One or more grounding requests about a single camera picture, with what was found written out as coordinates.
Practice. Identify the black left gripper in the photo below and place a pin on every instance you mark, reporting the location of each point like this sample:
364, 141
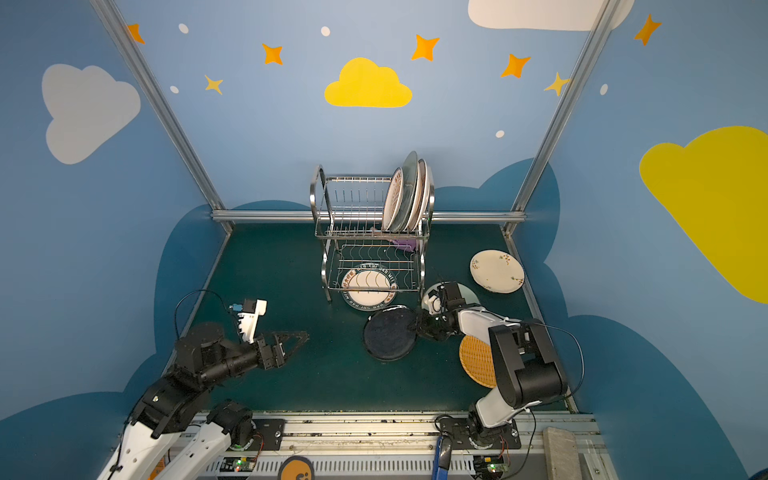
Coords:
269, 352

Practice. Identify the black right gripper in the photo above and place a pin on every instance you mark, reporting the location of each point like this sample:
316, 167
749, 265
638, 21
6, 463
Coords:
437, 323

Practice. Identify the dark blue speckled plate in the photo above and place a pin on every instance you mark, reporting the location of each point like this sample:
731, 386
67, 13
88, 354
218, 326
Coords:
390, 334

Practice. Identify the green rim lettered plate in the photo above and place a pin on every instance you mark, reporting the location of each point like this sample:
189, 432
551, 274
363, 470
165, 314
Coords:
368, 287

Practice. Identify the orange sunburst plate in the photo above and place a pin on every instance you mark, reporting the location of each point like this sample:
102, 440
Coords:
427, 198
393, 200

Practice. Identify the white cloud motif plate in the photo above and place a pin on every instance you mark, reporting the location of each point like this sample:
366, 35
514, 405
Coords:
416, 212

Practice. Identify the plain pale green plate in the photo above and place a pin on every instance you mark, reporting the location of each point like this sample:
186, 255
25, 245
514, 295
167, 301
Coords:
409, 180

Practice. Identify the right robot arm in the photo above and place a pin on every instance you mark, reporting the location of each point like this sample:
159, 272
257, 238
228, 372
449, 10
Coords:
527, 368

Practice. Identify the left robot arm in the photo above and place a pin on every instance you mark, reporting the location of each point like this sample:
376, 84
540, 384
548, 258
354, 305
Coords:
204, 360

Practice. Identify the stainless steel dish rack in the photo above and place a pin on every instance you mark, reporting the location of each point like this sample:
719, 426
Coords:
347, 215

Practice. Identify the light green flower plate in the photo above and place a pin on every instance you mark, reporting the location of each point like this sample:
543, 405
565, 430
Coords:
465, 291

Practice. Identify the orange woven plate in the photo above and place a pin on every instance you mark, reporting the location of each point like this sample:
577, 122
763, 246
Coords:
476, 359

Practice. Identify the white red-berry plate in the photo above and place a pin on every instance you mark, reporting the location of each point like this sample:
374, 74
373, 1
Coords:
497, 271

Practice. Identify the pink purple silicone spatula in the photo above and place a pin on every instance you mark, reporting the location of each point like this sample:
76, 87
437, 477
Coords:
407, 245

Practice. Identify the round black orange logo disc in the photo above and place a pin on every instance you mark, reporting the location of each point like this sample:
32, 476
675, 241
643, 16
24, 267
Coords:
296, 468

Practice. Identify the grey block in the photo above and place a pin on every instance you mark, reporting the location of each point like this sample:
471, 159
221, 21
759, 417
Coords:
562, 456

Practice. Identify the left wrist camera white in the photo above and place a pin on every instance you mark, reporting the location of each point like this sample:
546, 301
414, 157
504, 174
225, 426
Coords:
247, 315

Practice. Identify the blue handled tool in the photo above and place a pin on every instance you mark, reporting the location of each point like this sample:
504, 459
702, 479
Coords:
442, 458

